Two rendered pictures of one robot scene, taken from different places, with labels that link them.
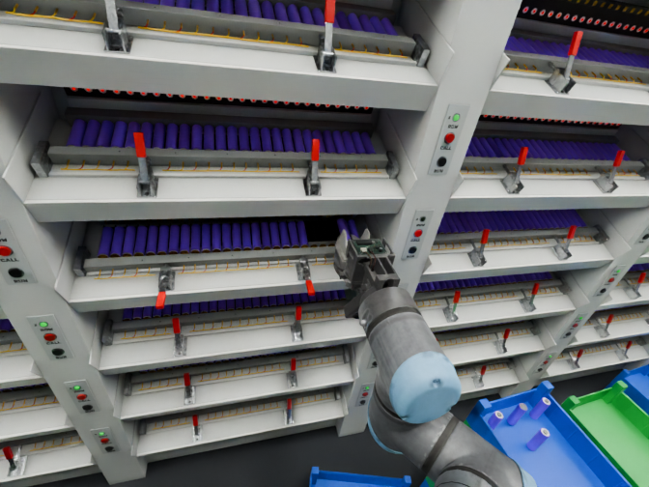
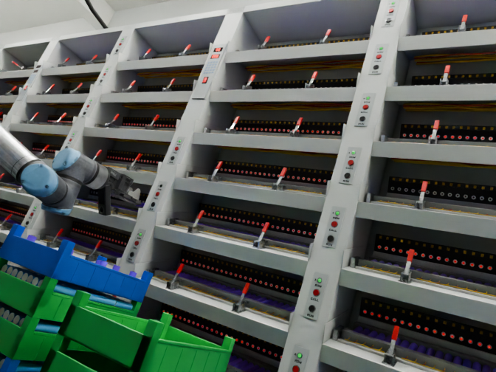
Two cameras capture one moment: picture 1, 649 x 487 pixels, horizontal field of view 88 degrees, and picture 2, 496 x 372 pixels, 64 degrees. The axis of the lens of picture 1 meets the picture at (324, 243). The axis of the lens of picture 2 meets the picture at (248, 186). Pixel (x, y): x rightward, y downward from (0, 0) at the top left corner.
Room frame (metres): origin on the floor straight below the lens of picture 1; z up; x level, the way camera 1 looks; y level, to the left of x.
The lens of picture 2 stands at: (-0.04, -1.54, 0.53)
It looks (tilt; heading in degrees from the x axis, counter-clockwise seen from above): 18 degrees up; 53
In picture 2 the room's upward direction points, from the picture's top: 19 degrees clockwise
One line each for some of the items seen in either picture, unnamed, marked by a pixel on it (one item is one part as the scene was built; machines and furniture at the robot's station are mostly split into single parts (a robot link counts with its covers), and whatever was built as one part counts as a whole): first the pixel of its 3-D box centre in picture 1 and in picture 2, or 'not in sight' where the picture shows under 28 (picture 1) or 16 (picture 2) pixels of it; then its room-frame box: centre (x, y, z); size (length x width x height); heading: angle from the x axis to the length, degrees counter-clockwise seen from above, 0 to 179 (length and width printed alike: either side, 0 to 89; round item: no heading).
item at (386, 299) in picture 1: (386, 314); (94, 176); (0.38, -0.11, 0.82); 0.10 x 0.05 x 0.09; 108
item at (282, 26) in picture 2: not in sight; (189, 34); (0.58, 0.18, 1.75); 2.19 x 0.20 x 0.04; 109
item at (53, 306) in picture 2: not in sight; (67, 297); (0.32, -0.52, 0.44); 0.30 x 0.20 x 0.08; 22
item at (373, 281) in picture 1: (371, 275); (113, 183); (0.46, -0.09, 0.83); 0.12 x 0.08 x 0.09; 18
